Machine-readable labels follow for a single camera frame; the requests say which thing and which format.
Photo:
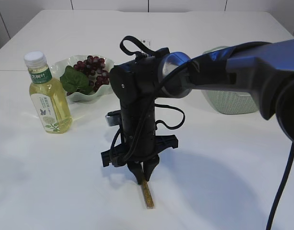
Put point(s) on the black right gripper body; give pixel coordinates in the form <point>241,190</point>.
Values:
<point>147,146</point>

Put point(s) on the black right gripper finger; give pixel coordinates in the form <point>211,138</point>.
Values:
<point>149,166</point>
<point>136,169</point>

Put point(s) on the gold glitter pen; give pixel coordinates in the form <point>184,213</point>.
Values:
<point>146,194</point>

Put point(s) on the purple grape bunch with leaves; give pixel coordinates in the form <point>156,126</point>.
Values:
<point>85,76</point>

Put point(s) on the clear plastic ruler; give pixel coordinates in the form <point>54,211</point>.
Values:
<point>147,43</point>

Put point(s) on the yellow tea bottle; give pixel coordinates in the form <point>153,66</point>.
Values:
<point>47,95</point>

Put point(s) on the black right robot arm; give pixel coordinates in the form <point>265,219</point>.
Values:
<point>262,69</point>

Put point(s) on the green woven plastic basket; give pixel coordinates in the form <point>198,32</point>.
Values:
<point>230,103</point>

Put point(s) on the green wavy glass plate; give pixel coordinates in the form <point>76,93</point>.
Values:
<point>58,69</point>

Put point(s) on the silver blue wrist camera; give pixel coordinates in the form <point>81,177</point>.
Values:
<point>113,118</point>

